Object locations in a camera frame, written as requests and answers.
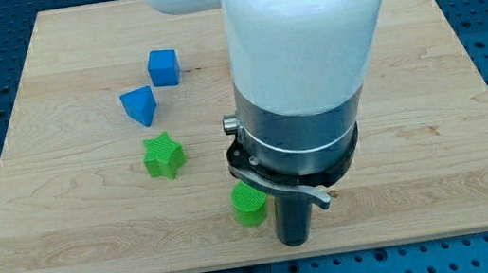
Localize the green cylinder block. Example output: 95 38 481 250
230 182 268 227

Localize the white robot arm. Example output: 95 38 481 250
144 0 381 175

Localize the green star block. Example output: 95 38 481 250
142 131 186 179

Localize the black tool clamp with lever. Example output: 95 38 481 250
226 124 358 209

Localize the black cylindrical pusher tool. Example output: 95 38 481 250
274 196 312 246

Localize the blue cube block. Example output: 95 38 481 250
147 49 180 87

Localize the blue triangular prism block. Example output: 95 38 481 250
120 86 156 127

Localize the wooden board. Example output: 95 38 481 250
0 0 488 273

